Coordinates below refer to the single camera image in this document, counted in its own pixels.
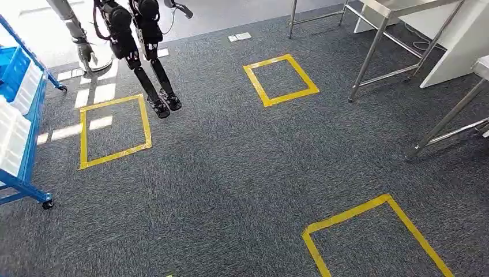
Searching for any bystander humanoid's grey right hand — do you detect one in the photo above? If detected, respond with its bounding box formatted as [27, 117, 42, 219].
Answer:
[76, 40, 99, 72]

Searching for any large steel bench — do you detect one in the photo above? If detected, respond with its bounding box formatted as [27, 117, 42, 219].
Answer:
[405, 55, 489, 162]

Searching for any round white floor base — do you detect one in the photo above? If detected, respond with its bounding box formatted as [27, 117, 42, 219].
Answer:
[82, 46, 114, 74]

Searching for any bystander humanoid's dark left hand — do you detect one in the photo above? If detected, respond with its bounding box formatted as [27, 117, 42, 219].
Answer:
[164, 0, 194, 20]

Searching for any white cabinet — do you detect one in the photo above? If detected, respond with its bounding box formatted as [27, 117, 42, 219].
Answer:
[353, 0, 489, 89]

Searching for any blue wheeled rack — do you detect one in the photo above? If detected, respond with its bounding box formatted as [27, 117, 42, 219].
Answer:
[0, 13, 69, 211]

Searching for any blue storage bin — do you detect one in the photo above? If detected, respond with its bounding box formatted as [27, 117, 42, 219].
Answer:
[0, 46, 31, 103]

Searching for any bystander humanoid's black left leg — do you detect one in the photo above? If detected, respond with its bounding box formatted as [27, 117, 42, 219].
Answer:
[127, 0, 183, 112]

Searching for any bystander humanoid's black right leg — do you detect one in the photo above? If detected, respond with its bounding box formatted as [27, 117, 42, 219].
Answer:
[93, 0, 171, 119]

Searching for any silver floor outlet plate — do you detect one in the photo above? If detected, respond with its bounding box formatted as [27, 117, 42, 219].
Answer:
[228, 32, 253, 43]

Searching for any grey floor cable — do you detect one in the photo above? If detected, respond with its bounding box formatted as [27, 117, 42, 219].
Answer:
[403, 21, 447, 53]

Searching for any small steel table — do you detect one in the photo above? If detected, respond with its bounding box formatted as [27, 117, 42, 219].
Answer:
[288, 0, 467, 103]

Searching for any bystander humanoid's black leg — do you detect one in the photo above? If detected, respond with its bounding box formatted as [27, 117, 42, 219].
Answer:
[93, 0, 171, 119]
[127, 0, 183, 112]

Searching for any yellow tape floor square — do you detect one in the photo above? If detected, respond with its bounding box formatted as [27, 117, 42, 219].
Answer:
[243, 54, 320, 108]
[302, 193, 456, 277]
[79, 93, 153, 170]

